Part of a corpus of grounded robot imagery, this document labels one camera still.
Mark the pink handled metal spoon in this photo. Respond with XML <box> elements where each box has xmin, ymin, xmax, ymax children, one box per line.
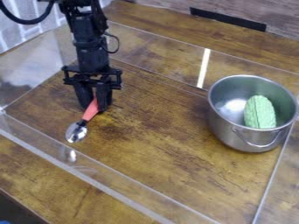
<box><xmin>65</xmin><ymin>99</ymin><xmax>98</xmax><ymax>143</ymax></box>

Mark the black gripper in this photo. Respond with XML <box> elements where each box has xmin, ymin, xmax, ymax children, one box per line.
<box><xmin>61</xmin><ymin>40</ymin><xmax>122</xmax><ymax>112</ymax></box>

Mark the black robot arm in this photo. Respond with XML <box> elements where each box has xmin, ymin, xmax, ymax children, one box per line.
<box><xmin>53</xmin><ymin>0</ymin><xmax>122</xmax><ymax>112</ymax></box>

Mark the green knitted toy vegetable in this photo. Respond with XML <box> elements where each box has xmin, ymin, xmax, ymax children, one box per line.
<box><xmin>244</xmin><ymin>95</ymin><xmax>276</xmax><ymax>129</ymax></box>

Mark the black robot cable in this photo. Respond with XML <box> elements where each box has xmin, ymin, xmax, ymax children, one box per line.
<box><xmin>0</xmin><ymin>0</ymin><xmax>56</xmax><ymax>25</ymax></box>

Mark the black strip on wall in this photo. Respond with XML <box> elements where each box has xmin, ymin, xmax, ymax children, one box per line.
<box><xmin>189</xmin><ymin>7</ymin><xmax>266</xmax><ymax>32</ymax></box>

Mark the stainless steel pot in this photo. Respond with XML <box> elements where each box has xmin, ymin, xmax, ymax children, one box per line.
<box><xmin>208</xmin><ymin>74</ymin><xmax>299</xmax><ymax>152</ymax></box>

